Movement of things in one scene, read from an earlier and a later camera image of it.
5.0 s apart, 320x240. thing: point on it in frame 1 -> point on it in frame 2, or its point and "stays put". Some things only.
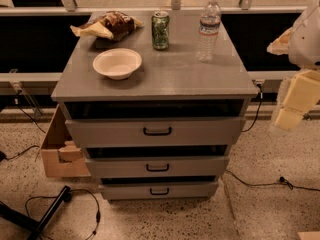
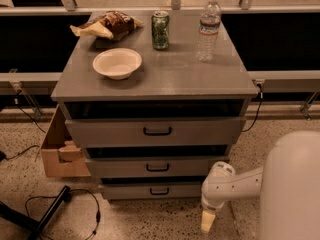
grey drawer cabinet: [157, 125] stays put
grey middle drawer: [156, 166] stays put
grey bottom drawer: [159, 190] stays put
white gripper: [306, 45] -> [210, 204]
